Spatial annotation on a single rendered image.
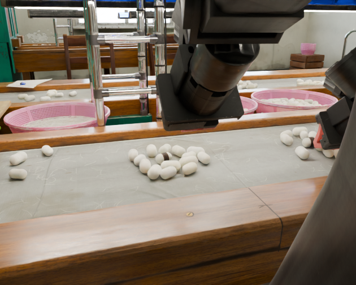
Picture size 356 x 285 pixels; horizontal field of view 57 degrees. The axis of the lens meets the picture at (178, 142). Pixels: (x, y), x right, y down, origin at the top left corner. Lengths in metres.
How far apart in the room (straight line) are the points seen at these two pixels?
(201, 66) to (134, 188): 0.28
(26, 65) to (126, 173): 2.77
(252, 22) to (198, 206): 0.27
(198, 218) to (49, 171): 0.33
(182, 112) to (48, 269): 0.22
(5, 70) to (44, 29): 2.41
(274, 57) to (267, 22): 6.83
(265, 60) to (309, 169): 6.35
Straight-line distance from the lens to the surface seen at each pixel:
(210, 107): 0.38
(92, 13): 0.78
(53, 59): 3.31
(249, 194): 0.49
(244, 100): 1.09
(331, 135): 0.65
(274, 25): 0.27
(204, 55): 0.32
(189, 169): 0.58
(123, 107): 1.08
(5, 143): 0.78
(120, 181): 0.58
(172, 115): 0.39
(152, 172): 0.57
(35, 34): 5.62
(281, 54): 7.18
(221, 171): 0.61
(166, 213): 0.44
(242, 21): 0.26
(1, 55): 3.28
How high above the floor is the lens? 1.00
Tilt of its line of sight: 20 degrees down
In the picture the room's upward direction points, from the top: straight up
